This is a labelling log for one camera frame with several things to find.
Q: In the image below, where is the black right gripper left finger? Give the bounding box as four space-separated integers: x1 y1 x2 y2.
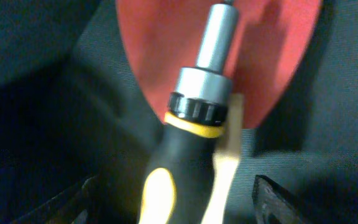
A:
12 175 100 224

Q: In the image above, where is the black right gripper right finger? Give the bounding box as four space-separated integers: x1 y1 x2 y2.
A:
252 175 316 224

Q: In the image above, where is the black yellow ratchet screwdriver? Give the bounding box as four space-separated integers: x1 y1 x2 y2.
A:
138 1 239 224

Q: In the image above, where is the orange spatula with wooden handle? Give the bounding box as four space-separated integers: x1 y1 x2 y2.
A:
117 0 322 223

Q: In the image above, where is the dark green open box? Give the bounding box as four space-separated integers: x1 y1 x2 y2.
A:
0 1 358 223

